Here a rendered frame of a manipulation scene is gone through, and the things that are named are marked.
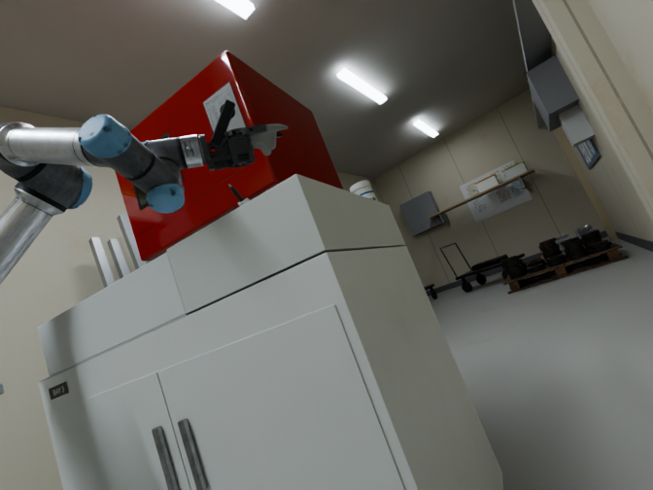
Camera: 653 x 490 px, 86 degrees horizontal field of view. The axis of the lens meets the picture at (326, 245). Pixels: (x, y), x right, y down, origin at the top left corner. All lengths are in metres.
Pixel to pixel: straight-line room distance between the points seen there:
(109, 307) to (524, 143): 8.07
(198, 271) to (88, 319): 0.39
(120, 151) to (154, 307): 0.33
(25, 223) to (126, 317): 0.36
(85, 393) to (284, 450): 0.59
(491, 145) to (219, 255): 8.02
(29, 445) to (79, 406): 2.14
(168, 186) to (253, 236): 0.23
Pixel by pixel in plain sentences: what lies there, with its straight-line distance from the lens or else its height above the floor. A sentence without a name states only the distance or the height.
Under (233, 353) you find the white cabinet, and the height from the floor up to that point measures 0.71.
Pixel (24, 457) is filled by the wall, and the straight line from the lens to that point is 3.28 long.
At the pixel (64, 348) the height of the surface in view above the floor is 0.87.
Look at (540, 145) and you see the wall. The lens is 8.41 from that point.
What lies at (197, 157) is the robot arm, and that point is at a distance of 0.90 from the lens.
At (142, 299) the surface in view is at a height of 0.89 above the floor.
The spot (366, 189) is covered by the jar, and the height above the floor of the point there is 1.03.
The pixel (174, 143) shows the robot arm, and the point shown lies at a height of 1.20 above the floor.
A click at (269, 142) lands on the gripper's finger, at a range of 0.90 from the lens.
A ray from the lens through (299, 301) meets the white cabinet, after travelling 0.62.
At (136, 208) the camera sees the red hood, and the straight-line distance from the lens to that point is 1.87.
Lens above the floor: 0.74
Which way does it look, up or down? 9 degrees up
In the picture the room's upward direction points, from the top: 21 degrees counter-clockwise
